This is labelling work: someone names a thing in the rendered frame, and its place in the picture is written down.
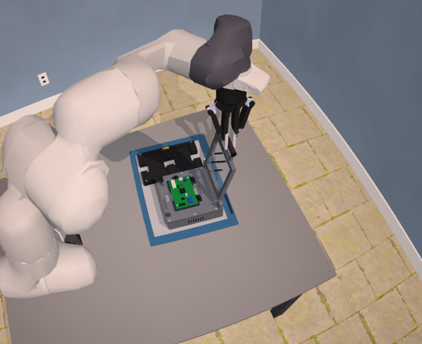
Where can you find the green circuit board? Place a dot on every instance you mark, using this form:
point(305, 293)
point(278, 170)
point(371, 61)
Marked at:
point(183, 192)

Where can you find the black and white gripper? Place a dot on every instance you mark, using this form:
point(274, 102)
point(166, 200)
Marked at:
point(230, 101)

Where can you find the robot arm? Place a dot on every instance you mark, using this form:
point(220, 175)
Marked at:
point(56, 185)

